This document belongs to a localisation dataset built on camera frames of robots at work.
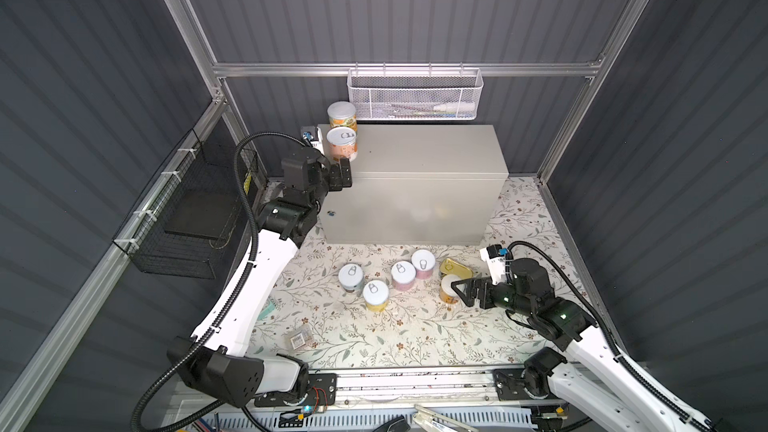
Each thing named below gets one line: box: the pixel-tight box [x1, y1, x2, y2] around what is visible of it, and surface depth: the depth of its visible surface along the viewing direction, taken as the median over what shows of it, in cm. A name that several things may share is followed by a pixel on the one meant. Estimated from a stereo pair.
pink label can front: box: [390, 260, 416, 292], surface depth 91 cm
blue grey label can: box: [338, 263, 364, 292], surface depth 90 cm
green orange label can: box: [327, 101, 358, 133], surface depth 80 cm
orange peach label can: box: [326, 126, 358, 162], surface depth 76 cm
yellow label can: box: [362, 279, 389, 313], surface depth 86 cm
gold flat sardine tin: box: [440, 258, 474, 280], surface depth 93 cm
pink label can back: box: [411, 249, 436, 279], surface depth 93 cm
